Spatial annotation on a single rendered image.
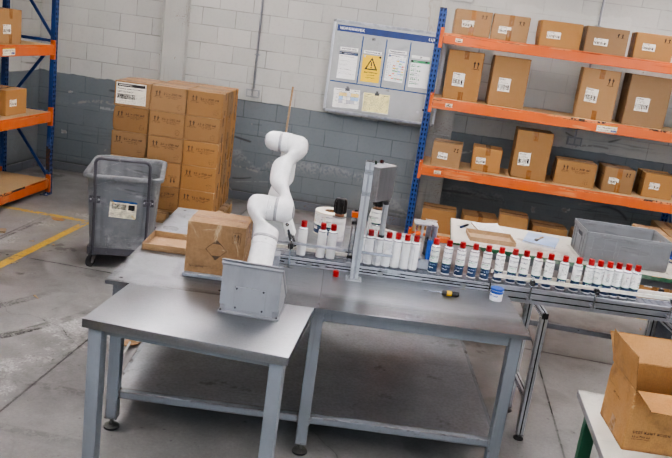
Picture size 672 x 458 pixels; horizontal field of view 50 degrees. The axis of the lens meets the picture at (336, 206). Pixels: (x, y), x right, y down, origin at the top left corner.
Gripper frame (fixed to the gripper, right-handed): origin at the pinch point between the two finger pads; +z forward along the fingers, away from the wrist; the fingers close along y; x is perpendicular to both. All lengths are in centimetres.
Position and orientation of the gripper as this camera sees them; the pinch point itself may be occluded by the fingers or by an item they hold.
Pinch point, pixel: (292, 243)
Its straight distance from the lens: 413.9
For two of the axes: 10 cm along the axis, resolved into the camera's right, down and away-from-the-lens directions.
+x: -9.8, 2.0, 0.8
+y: 0.3, -2.3, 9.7
